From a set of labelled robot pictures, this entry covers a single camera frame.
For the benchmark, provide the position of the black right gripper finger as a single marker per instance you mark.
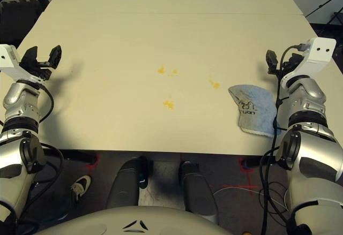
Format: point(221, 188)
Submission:
point(296, 58)
point(272, 59)

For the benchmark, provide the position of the dark grey robot right leg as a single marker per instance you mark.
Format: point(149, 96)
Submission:
point(195, 186)

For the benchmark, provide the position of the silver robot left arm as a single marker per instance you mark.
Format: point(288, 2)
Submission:
point(16, 98)

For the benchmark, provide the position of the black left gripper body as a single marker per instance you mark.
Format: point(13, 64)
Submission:
point(44, 73)

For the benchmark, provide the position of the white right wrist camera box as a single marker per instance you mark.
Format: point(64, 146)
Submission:
point(316, 58)

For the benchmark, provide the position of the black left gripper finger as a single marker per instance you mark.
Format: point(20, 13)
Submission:
point(30, 55)
point(55, 55)

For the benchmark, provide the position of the white bystander shoe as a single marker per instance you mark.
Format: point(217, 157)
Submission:
point(80, 185)

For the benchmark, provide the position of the blue grey rag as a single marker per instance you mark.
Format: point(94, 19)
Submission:
point(252, 106)

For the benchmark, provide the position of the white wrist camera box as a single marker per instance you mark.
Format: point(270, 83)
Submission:
point(316, 58)
point(10, 70)

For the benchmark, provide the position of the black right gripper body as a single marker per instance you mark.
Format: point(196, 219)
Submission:
point(285, 66)

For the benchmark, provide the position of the dark grey robot leg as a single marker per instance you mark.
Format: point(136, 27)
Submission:
point(124, 181)
point(195, 186)

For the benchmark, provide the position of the black foam floor mat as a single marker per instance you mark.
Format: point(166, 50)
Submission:
point(18, 18)

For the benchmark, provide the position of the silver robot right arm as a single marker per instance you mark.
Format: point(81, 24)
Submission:
point(308, 90)

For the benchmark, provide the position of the dark grey robot left leg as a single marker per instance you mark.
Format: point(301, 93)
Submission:
point(124, 181)

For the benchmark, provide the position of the black table frame bar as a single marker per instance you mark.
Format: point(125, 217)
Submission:
point(75, 156)

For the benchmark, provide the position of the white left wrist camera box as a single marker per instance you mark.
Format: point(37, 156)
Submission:
point(10, 70)

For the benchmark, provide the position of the black tripod stand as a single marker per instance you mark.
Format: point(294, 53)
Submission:
point(325, 2)

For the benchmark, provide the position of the grey robot torso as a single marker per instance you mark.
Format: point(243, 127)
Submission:
point(134, 219)

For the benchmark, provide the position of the red floor tape cross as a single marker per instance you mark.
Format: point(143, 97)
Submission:
point(92, 163)
point(249, 186)

